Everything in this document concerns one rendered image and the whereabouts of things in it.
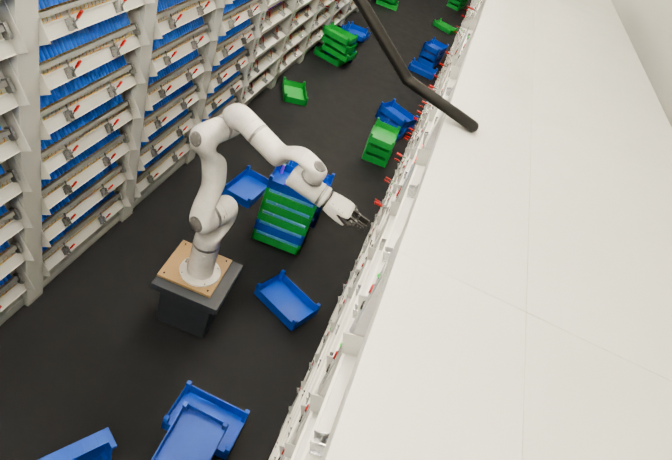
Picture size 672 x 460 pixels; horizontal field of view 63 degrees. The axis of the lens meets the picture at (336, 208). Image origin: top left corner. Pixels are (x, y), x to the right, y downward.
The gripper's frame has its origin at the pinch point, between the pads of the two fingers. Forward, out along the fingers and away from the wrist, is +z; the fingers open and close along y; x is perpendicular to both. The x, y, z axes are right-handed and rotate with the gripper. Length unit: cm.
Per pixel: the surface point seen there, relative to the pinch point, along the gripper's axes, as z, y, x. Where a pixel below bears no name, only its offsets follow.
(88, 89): -118, -11, -32
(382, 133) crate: 2, -235, -87
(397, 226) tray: -2, 58, 48
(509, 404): 9, 115, 75
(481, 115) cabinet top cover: -1, 39, 73
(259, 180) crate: -52, -130, -115
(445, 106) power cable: -10, 51, 75
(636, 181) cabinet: 37, 37, 81
